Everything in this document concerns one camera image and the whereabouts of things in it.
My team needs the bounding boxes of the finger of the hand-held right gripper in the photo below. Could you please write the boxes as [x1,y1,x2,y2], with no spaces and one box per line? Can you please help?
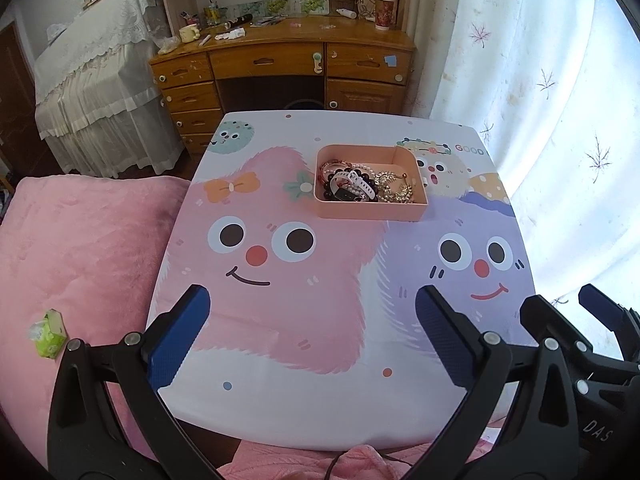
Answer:
[520,294,596,361]
[579,284,640,361]

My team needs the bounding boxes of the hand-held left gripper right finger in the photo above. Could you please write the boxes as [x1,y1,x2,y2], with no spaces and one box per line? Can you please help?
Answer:
[410,285,583,480]

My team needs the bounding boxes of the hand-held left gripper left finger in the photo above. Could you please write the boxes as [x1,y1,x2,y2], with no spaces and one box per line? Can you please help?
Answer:
[47,284,211,480]

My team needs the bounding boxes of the pink plastic box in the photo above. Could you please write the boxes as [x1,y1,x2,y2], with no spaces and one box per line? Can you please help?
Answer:
[313,144,430,222]

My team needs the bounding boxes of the gold leaf hair clip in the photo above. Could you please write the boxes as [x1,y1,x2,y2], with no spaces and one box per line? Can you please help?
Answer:
[375,170,417,205]

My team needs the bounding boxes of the smart watch with pale band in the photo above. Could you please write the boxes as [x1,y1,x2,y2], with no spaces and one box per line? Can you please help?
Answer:
[327,170,378,203]

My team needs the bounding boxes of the black bead bracelet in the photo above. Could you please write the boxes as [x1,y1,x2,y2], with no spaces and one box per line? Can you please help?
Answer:
[320,172,373,202]

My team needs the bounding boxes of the red bangle watch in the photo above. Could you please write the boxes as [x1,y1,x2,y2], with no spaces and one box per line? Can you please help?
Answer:
[319,159,346,184]

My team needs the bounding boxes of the green tissue packet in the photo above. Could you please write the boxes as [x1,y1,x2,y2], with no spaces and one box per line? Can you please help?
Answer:
[27,309,69,360]

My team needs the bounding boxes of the cartoon print table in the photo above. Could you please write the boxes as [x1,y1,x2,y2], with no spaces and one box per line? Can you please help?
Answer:
[145,110,538,453]

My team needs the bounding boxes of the pink blanket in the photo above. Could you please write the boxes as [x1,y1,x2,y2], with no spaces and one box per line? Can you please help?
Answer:
[0,175,193,461]

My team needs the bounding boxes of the pink fluffy cloth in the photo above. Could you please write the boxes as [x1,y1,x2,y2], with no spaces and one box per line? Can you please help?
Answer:
[220,442,501,480]

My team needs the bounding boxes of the white printed curtain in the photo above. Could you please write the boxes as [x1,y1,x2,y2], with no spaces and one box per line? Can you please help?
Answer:
[405,0,640,321]

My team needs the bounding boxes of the white lace cover cloth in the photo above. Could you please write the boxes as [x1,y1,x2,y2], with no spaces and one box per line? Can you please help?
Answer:
[34,0,187,179]

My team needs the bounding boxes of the dark wooden door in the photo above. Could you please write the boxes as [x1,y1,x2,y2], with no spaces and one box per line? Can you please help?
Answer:
[0,25,57,177]

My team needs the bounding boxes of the wooden desk with drawers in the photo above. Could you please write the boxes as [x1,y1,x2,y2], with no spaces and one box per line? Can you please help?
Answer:
[149,0,417,157]

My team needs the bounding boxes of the red and white cup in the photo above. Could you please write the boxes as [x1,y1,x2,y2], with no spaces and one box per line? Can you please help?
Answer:
[375,0,399,31]

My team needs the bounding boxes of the black cable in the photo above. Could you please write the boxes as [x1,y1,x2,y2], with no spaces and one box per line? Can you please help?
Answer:
[325,452,417,480]

